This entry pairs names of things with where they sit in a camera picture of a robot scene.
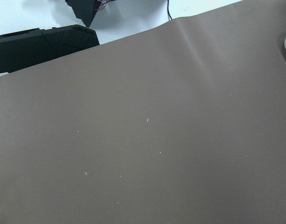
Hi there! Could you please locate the black device on desk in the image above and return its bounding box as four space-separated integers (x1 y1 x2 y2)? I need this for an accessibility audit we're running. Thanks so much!
0 25 100 73

